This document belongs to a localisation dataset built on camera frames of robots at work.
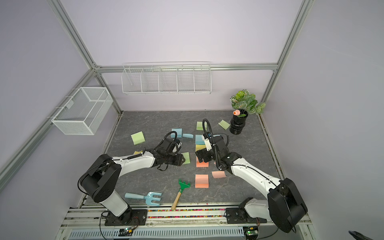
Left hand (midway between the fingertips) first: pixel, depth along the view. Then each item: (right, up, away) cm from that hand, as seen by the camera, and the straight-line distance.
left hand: (182, 160), depth 90 cm
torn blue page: (+4, +14, +16) cm, 21 cm away
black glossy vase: (+37, +24, +9) cm, 45 cm away
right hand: (+12, +8, -5) cm, 16 cm away
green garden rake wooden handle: (+1, -13, -5) cm, 14 cm away
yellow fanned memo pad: (-30, +4, +7) cm, 31 cm away
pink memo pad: (+12, -3, 0) cm, 12 cm away
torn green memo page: (+30, +22, +24) cm, 44 cm away
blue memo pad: (+11, +11, +15) cm, 21 cm away
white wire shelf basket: (-8, +53, +9) cm, 54 cm away
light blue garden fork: (-16, -18, -10) cm, 26 cm away
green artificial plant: (+38, +37, +2) cm, 53 cm away
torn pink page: (+22, -8, 0) cm, 24 cm away
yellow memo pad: (+10, +6, +12) cm, 17 cm away
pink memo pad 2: (+12, -11, -4) cm, 17 cm away
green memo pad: (+11, +21, +24) cm, 34 cm away
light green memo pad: (-33, +12, +15) cm, 38 cm away
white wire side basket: (-55, +29, -6) cm, 62 cm away
